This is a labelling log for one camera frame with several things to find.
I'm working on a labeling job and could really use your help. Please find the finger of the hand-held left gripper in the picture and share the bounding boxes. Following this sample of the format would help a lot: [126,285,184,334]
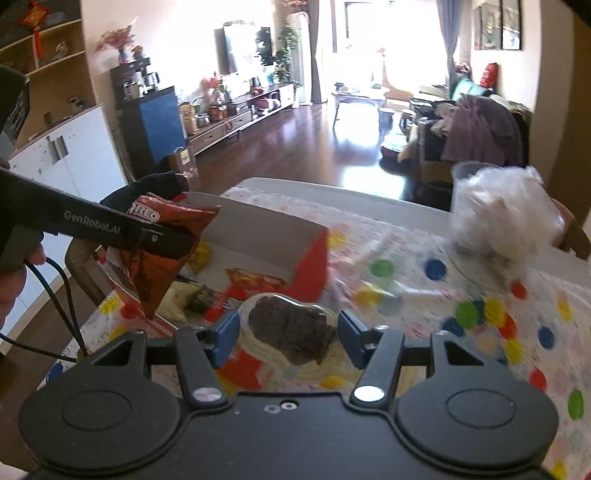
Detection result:
[0,167,195,260]

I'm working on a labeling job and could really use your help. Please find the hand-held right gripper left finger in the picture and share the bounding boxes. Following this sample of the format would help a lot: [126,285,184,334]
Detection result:
[92,308,242,410]

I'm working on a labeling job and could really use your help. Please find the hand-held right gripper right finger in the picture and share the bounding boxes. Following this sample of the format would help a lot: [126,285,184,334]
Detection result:
[337,309,495,410]

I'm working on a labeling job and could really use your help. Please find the black snack packet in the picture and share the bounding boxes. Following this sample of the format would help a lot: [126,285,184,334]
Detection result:
[177,276,228,315]

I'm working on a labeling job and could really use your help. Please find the clear packet of dark snack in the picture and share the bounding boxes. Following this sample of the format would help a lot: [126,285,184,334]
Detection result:
[239,292,341,380]

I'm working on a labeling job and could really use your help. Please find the red cookie packet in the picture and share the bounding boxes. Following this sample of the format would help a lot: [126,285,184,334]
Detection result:
[105,193,221,322]

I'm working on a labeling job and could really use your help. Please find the white and red cardboard box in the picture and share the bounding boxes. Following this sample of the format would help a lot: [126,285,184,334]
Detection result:
[98,191,332,394]

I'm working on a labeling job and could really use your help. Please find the person's left hand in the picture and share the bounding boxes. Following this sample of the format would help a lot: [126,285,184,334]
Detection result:
[0,244,48,329]

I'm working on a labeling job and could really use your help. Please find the wooden chair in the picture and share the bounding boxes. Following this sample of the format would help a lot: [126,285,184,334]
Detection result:
[64,239,117,306]

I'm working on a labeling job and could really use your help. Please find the pale yellow snack packet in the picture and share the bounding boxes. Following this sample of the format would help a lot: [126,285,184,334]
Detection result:
[159,282,209,325]

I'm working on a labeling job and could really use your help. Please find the clear plastic wrappers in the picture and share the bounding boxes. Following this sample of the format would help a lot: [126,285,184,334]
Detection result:
[331,233,419,317]

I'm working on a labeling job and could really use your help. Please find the white cabinet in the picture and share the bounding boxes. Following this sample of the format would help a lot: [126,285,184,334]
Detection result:
[0,103,129,334]

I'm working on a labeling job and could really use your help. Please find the orange snack packet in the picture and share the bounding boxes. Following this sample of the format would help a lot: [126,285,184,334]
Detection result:
[225,267,286,292]

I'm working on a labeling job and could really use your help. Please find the black cloth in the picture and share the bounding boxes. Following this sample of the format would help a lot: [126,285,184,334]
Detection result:
[99,170,191,214]

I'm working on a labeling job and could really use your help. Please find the red hanging decoration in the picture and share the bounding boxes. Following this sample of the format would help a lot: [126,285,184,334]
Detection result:
[17,0,52,57]

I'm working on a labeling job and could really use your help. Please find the brown cardboard carton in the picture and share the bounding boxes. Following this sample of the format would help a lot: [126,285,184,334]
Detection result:
[167,147,200,179]

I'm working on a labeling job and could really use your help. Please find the dark cabinet with blue panel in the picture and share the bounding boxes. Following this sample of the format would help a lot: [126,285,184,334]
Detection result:
[110,85,186,182]

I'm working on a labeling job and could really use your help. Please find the polka dot tablecloth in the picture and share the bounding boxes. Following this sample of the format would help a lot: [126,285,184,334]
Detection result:
[39,185,591,480]

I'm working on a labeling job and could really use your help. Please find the vase with pink flowers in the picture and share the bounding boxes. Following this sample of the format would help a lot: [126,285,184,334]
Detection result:
[96,27,136,66]

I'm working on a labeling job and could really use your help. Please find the coffee machine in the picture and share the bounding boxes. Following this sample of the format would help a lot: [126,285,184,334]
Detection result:
[110,56,161,101]

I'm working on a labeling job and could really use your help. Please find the long television stand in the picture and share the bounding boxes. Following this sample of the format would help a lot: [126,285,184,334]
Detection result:
[186,82,297,156]

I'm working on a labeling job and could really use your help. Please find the clear plastic bag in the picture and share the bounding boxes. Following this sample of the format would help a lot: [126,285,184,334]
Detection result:
[449,161,567,274]

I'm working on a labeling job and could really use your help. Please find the coffee table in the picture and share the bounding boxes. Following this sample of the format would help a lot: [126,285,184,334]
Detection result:
[329,84,387,121]

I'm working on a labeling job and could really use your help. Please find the pile of clothes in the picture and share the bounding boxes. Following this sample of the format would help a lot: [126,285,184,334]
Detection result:
[433,93,528,168]

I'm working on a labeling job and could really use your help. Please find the green potted plant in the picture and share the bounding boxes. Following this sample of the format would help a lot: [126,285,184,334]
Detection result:
[271,24,302,87]

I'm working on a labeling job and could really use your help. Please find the white standing air conditioner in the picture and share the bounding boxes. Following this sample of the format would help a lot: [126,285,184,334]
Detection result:
[285,12,313,105]

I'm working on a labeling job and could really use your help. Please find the purple curtain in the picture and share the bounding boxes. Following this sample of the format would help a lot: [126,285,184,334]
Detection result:
[436,0,463,89]

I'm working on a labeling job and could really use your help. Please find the wooden wall shelf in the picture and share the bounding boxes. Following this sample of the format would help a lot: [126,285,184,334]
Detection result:
[0,0,92,145]

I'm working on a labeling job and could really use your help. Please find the black cable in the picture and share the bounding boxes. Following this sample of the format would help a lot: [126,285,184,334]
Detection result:
[0,257,89,361]

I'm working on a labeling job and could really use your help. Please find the wall television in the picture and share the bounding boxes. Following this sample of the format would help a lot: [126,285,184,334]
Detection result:
[213,20,274,78]

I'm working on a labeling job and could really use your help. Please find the framed wall pictures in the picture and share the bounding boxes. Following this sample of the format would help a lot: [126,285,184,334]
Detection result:
[473,0,523,51]

